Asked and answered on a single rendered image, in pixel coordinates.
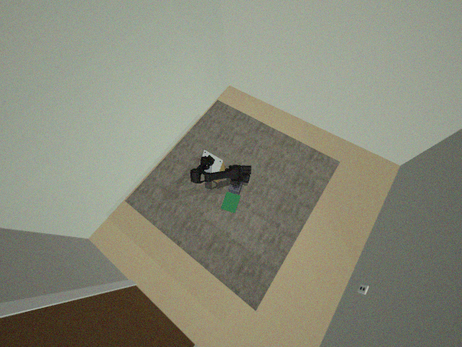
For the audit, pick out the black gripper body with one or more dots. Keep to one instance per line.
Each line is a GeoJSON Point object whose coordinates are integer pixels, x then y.
{"type": "Point", "coordinates": [245, 178]}

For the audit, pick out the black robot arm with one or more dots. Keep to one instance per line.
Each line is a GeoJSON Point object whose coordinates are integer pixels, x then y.
{"type": "Point", "coordinates": [234, 172]}

